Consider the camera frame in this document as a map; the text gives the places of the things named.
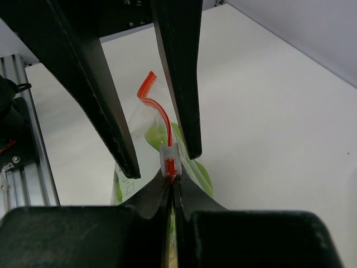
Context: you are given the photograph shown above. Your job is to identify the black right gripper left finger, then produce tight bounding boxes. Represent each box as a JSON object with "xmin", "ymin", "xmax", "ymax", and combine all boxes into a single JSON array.
[{"xmin": 1, "ymin": 174, "xmax": 171, "ymax": 267}]

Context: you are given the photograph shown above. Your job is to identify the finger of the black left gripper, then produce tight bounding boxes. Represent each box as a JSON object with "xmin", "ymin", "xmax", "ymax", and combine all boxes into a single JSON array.
[
  {"xmin": 151, "ymin": 1, "xmax": 202, "ymax": 159},
  {"xmin": 1, "ymin": 1, "xmax": 141, "ymax": 179}
]

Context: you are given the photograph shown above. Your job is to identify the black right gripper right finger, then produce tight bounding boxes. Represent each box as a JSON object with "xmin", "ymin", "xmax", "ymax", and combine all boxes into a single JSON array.
[{"xmin": 173, "ymin": 175, "xmax": 342, "ymax": 267}]

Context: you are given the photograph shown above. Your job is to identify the clear zip bag orange seal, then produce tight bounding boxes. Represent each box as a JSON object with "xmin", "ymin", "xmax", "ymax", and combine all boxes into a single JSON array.
[{"xmin": 112, "ymin": 72, "xmax": 214, "ymax": 267}]

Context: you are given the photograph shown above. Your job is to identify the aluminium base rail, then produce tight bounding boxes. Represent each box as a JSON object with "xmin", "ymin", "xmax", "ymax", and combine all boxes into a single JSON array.
[{"xmin": 1, "ymin": 54, "xmax": 60, "ymax": 215}]

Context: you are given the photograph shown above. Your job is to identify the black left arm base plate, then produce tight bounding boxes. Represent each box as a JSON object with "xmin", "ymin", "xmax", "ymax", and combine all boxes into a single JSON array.
[{"xmin": 1, "ymin": 77, "xmax": 38, "ymax": 171}]

